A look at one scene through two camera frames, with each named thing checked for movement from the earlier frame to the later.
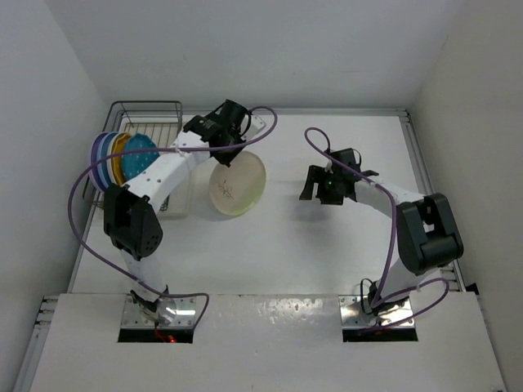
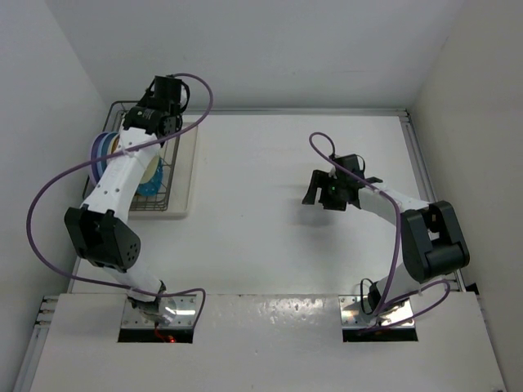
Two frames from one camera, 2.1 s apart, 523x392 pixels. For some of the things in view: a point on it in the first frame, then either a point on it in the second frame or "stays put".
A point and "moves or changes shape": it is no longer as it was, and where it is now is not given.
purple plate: x=93 y=159 stays put
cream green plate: x=238 y=189 moves or changes shape
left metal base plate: x=185 y=316 stays put
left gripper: x=226 y=158 -> x=141 y=102
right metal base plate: x=389 y=314 stays put
